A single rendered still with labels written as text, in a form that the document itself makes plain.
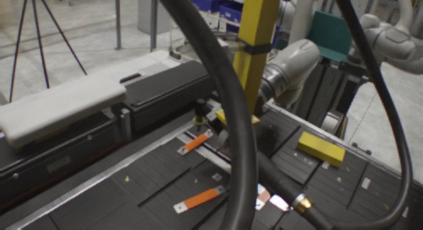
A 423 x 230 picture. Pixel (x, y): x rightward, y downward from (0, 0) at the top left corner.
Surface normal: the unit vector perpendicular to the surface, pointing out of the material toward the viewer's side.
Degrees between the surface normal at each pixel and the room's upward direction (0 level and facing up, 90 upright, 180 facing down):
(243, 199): 27
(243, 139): 40
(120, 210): 0
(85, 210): 0
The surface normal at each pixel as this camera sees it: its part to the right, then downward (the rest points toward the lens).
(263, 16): 0.56, 0.53
